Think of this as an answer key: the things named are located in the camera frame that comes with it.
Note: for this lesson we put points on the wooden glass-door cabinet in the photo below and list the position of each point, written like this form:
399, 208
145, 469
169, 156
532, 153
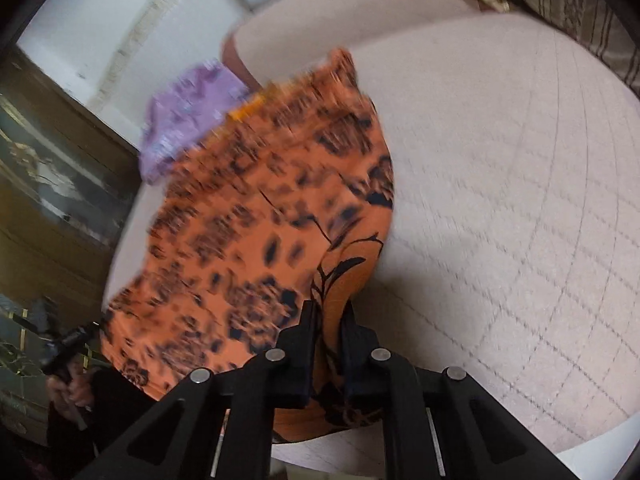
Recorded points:
55, 185

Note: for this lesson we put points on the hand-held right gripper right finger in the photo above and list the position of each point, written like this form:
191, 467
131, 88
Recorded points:
352, 355

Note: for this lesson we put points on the striped brown cushion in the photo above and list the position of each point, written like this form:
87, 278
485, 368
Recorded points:
575, 5

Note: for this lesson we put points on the beige checked sofa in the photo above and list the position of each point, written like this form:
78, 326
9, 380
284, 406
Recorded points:
500, 210

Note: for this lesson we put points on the orange black floral cloth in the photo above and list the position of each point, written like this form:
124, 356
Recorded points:
260, 220

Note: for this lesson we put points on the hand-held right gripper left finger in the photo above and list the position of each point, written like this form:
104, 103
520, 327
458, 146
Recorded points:
305, 360

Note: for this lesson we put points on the purple floral cloth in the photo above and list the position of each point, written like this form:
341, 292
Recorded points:
185, 115

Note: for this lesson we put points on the person's left hand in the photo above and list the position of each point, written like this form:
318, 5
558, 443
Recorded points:
70, 395

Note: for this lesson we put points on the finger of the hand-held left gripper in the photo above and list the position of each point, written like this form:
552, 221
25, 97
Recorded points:
82, 337

